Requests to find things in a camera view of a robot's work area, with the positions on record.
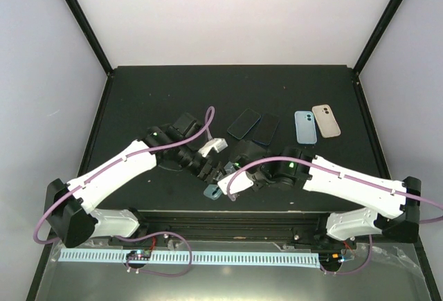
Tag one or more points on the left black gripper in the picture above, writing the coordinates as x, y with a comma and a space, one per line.
212, 173

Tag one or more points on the teal phone with ring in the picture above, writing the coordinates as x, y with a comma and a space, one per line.
213, 191

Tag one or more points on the teal phone from blue case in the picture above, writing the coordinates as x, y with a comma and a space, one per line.
243, 123

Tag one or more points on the dark blue phone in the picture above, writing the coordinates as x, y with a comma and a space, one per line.
266, 129

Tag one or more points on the light blue phone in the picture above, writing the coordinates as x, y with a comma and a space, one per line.
305, 127

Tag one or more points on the beige phone case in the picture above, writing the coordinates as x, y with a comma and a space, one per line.
326, 121

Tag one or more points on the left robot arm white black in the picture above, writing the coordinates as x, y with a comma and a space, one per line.
71, 208

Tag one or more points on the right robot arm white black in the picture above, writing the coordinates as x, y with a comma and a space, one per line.
389, 208

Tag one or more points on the left circuit board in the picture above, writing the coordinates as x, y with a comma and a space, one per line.
138, 255

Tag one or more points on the circuit board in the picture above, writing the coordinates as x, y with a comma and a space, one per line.
138, 255
339, 257

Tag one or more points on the right circuit board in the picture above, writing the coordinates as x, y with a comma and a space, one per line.
339, 257

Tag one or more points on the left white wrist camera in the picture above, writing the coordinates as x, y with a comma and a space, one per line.
214, 145

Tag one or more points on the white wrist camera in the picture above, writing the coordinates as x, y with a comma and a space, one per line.
242, 182
214, 145

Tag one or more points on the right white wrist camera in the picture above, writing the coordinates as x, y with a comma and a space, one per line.
242, 182

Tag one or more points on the black aluminium front rail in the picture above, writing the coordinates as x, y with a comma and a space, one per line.
221, 226

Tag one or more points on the light blue slotted cable duct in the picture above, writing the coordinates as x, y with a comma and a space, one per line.
224, 258

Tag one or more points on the left black frame post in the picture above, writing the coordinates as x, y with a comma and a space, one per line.
85, 27

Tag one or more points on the black frame post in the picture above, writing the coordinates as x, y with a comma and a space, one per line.
85, 27
383, 23

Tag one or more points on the right black frame post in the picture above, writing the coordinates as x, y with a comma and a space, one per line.
383, 23

